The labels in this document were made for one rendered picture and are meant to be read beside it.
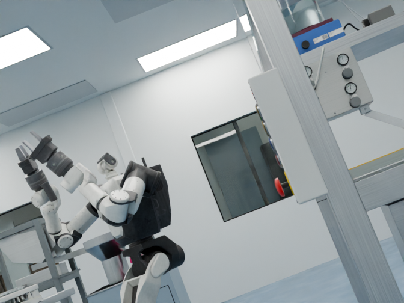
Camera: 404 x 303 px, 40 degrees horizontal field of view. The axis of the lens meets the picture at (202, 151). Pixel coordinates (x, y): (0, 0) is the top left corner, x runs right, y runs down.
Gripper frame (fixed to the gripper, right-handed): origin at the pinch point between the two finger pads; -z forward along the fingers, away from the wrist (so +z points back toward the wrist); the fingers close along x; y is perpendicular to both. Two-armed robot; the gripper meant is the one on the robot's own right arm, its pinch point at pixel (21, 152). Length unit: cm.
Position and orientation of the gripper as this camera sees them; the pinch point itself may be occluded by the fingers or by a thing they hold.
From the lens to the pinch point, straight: 271.9
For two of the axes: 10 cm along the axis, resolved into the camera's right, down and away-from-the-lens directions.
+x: 0.6, 2.3, -9.7
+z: 4.1, 8.8, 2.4
